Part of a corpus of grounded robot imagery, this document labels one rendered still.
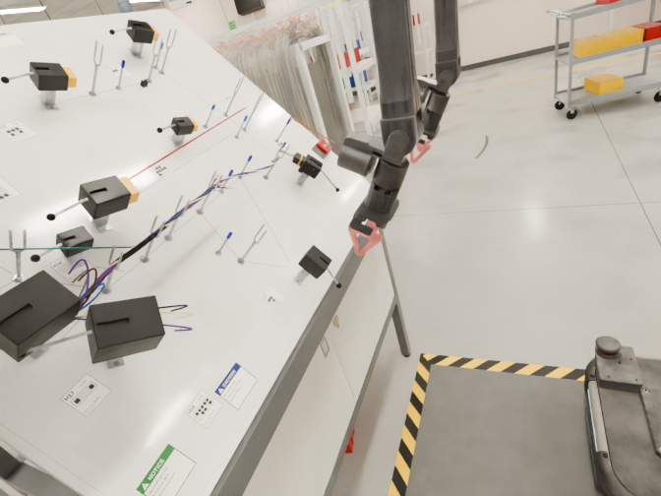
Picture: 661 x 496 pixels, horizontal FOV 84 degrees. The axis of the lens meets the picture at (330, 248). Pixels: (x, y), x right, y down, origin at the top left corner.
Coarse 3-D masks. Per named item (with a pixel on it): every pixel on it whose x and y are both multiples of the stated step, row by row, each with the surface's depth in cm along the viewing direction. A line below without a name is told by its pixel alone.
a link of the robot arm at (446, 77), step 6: (444, 72) 97; (450, 72) 96; (420, 78) 104; (426, 78) 105; (444, 78) 98; (450, 78) 97; (420, 84) 103; (426, 84) 102; (432, 84) 102; (438, 84) 100; (444, 84) 98; (450, 84) 98; (420, 90) 104; (438, 90) 100; (444, 90) 100; (420, 96) 104
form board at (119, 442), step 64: (0, 64) 83; (64, 64) 93; (128, 64) 105; (192, 64) 122; (64, 128) 83; (128, 128) 92; (256, 128) 122; (64, 192) 75; (192, 192) 92; (256, 192) 105; (320, 192) 121; (0, 256) 62; (192, 256) 82; (256, 256) 92; (192, 320) 74; (256, 320) 82; (0, 384) 54; (64, 384) 58; (128, 384) 62; (192, 384) 68; (256, 384) 74; (64, 448) 54; (128, 448) 58; (192, 448) 62
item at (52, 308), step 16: (16, 288) 49; (32, 288) 50; (48, 288) 51; (64, 288) 52; (0, 304) 47; (16, 304) 48; (32, 304) 49; (48, 304) 50; (64, 304) 51; (80, 304) 53; (0, 320) 46; (16, 320) 47; (32, 320) 48; (48, 320) 49; (64, 320) 52; (0, 336) 46; (16, 336) 46; (32, 336) 47; (48, 336) 52; (16, 352) 47; (32, 352) 58
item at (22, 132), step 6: (18, 120) 78; (0, 126) 75; (6, 126) 76; (12, 126) 76; (18, 126) 77; (24, 126) 78; (6, 132) 75; (12, 132) 76; (18, 132) 76; (24, 132) 77; (30, 132) 78; (12, 138) 75; (18, 138) 76; (24, 138) 76
